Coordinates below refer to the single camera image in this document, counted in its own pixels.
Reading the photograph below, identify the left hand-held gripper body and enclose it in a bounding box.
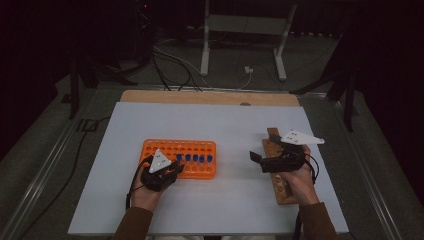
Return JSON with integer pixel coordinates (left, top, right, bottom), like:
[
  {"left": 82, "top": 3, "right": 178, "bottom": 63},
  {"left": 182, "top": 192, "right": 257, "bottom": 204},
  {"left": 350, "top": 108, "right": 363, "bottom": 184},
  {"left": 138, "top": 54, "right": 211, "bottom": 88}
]
[{"left": 140, "top": 148, "right": 174, "bottom": 193}]

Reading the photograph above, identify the bundle of black cables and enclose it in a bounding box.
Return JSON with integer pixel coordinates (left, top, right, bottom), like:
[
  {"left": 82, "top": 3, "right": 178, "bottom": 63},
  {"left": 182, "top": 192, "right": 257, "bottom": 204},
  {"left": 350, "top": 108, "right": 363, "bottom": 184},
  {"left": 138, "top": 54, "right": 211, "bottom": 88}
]
[{"left": 150, "top": 43, "right": 203, "bottom": 93}]

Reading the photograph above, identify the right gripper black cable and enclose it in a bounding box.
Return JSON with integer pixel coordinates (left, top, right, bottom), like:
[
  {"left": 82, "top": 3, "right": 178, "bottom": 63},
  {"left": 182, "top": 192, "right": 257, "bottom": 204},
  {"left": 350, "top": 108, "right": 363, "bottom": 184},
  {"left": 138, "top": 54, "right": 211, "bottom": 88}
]
[{"left": 293, "top": 149, "right": 321, "bottom": 240}]

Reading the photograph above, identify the white table sheet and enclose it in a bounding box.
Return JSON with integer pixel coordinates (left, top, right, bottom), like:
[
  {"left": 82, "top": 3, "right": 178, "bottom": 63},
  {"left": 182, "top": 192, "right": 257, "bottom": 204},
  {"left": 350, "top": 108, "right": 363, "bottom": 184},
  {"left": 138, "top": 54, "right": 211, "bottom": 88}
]
[{"left": 67, "top": 101, "right": 349, "bottom": 236}]

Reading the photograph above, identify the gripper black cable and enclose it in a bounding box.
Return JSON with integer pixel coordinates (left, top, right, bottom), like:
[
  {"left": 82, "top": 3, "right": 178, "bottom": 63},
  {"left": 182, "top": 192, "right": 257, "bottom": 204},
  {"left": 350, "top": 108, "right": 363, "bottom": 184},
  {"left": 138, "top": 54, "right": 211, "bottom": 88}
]
[
  {"left": 293, "top": 149, "right": 321, "bottom": 240},
  {"left": 16, "top": 116, "right": 152, "bottom": 240}
]

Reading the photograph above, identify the orange plastic test tube rack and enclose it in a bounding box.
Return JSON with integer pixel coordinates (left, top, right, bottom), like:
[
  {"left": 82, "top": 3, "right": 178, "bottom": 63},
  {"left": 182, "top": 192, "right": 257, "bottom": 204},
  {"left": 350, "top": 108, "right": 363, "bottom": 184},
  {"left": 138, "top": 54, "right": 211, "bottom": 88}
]
[{"left": 139, "top": 138, "right": 218, "bottom": 180}]

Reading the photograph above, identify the white cable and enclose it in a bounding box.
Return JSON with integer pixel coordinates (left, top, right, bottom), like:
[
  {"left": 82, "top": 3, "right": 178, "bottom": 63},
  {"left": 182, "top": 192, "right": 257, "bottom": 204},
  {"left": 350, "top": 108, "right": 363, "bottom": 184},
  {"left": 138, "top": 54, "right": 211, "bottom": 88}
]
[{"left": 233, "top": 71, "right": 253, "bottom": 91}]

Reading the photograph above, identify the person's right hand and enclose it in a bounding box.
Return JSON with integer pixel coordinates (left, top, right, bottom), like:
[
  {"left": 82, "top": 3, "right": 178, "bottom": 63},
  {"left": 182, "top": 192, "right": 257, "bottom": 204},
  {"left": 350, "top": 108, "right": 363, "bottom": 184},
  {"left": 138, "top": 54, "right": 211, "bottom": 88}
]
[{"left": 281, "top": 145, "right": 320, "bottom": 206}]

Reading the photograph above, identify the grey metal stand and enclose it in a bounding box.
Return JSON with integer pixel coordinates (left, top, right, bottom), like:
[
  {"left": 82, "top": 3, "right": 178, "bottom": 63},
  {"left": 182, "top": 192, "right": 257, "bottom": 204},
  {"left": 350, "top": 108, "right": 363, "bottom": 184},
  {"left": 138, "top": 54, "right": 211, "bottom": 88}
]
[{"left": 199, "top": 0, "right": 298, "bottom": 82}]

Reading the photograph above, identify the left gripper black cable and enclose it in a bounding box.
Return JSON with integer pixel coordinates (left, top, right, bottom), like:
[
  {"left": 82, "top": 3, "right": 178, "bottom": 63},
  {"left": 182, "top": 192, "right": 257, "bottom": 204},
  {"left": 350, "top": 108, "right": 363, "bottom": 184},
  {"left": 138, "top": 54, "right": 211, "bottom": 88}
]
[{"left": 16, "top": 116, "right": 152, "bottom": 240}]

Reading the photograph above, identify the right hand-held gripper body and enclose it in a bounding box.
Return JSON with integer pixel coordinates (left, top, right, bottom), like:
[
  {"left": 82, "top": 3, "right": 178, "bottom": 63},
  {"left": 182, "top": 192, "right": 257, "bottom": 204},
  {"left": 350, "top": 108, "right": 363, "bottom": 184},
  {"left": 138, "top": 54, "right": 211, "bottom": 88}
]
[{"left": 260, "top": 129, "right": 325, "bottom": 174}]

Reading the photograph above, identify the person's left hand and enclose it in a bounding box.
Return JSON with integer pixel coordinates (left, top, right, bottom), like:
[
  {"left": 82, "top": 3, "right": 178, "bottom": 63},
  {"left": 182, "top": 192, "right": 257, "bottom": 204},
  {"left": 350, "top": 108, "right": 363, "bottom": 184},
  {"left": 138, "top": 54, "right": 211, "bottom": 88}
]
[{"left": 130, "top": 183, "right": 168, "bottom": 213}]

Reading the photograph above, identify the wooden test tube rack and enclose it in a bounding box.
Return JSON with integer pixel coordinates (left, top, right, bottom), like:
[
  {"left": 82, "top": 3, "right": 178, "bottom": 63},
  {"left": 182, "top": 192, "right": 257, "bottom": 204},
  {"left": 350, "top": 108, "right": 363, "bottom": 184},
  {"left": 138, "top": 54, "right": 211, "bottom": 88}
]
[{"left": 261, "top": 127, "right": 301, "bottom": 205}]

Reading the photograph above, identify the black tripod stand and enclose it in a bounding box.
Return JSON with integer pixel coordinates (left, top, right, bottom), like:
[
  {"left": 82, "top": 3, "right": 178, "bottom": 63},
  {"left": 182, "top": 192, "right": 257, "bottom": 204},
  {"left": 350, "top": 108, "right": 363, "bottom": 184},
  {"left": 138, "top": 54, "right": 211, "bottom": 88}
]
[
  {"left": 66, "top": 54, "right": 138, "bottom": 120},
  {"left": 289, "top": 33, "right": 360, "bottom": 133}
]

